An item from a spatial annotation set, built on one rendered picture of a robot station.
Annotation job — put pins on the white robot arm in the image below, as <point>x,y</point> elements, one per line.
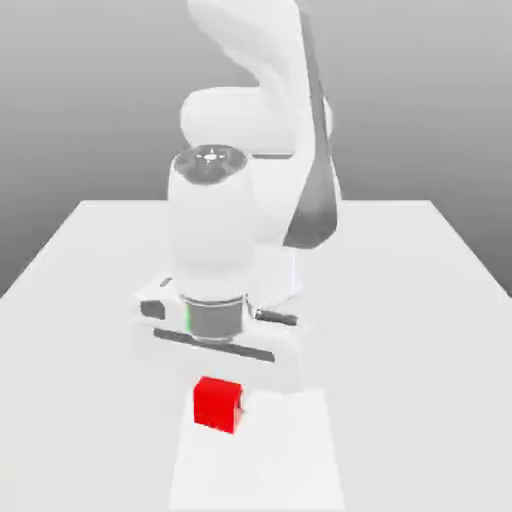
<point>212,224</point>

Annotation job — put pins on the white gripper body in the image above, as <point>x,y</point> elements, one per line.
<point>280,372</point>

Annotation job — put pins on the small red cube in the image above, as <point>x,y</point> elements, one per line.
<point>214,406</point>

